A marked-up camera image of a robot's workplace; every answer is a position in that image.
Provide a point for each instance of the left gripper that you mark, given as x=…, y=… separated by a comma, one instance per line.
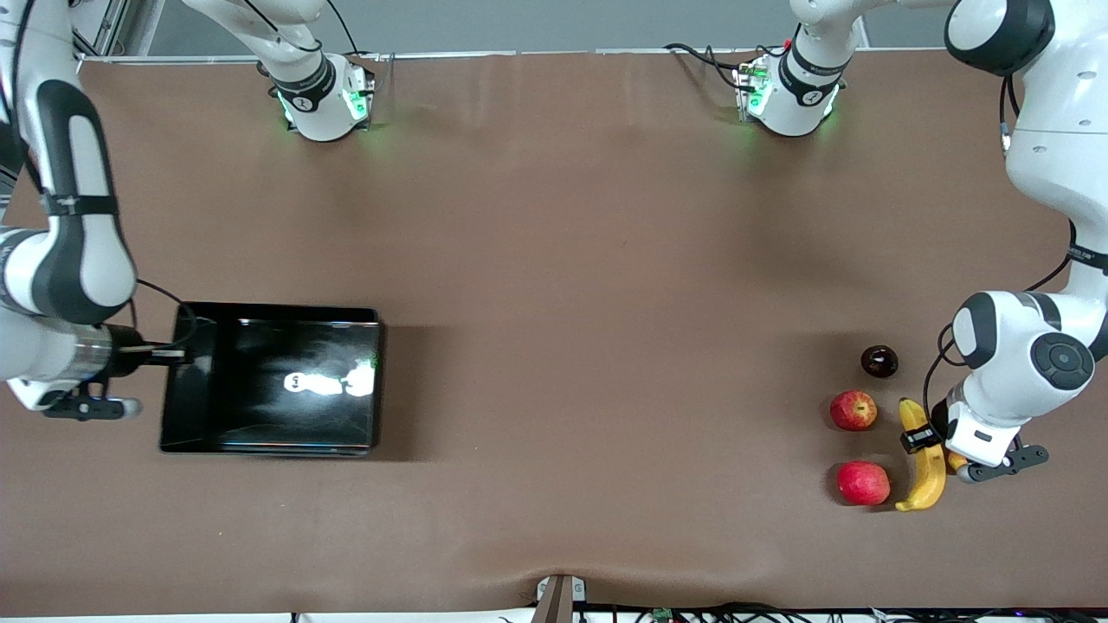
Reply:
x=921, y=439

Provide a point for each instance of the yellow banana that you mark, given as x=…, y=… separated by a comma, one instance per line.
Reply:
x=926, y=480

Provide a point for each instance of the table cover mat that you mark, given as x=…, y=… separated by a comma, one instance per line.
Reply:
x=606, y=260

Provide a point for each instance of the small green circuit board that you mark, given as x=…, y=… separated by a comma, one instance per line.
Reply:
x=663, y=615

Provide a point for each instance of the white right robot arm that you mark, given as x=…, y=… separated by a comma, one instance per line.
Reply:
x=104, y=268

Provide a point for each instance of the brown wooden post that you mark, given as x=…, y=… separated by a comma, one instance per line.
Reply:
x=554, y=606

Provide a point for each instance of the aluminium profile frame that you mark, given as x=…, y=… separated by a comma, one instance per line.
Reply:
x=104, y=30

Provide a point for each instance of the red apple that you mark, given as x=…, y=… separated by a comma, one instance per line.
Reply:
x=853, y=411
x=863, y=483

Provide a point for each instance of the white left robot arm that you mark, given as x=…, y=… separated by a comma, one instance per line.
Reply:
x=1004, y=355

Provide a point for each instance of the black plastic box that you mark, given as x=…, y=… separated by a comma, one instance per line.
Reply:
x=260, y=415

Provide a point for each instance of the dark purple plum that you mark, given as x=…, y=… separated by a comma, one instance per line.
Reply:
x=879, y=362

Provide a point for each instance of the red yellow mango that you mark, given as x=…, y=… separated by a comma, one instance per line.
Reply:
x=956, y=462

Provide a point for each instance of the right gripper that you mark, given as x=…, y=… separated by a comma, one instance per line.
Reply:
x=128, y=353

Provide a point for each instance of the grey metal bracket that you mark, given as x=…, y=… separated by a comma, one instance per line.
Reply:
x=578, y=590

